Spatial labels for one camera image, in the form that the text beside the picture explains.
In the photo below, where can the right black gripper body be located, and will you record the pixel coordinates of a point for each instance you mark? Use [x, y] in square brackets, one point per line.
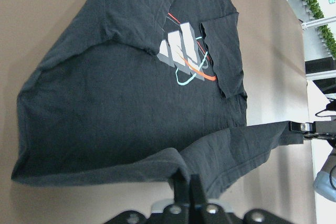
[321, 129]

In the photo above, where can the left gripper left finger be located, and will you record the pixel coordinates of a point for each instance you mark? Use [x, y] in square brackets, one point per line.
[181, 188]

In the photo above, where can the black t-shirt with logo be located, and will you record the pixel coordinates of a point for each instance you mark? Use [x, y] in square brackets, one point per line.
[140, 91]

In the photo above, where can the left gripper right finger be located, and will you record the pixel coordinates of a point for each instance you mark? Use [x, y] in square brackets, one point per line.
[197, 195]

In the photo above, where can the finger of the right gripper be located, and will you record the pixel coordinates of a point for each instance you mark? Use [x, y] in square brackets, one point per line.
[297, 127]

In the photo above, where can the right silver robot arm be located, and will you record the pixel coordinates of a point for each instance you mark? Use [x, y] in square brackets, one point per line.
[324, 183]

